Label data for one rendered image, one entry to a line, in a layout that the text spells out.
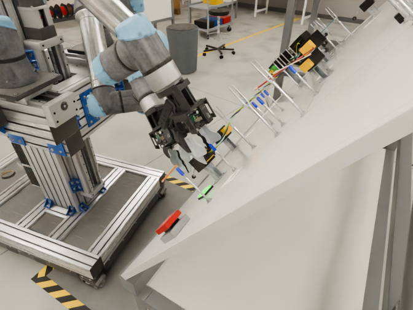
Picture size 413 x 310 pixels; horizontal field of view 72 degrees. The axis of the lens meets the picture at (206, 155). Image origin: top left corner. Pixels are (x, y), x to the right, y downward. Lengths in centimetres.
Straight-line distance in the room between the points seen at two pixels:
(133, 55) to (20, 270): 175
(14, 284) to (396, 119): 206
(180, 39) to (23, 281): 329
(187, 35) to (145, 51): 358
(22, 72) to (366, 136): 117
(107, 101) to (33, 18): 60
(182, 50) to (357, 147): 403
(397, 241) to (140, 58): 75
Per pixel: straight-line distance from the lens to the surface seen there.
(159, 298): 90
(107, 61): 70
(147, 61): 63
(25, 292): 207
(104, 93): 100
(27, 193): 232
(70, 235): 191
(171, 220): 61
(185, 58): 430
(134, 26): 63
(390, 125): 27
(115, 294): 186
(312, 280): 96
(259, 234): 102
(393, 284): 79
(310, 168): 31
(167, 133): 82
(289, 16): 155
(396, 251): 86
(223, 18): 655
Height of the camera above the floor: 160
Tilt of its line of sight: 37 degrees down
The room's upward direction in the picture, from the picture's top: straight up
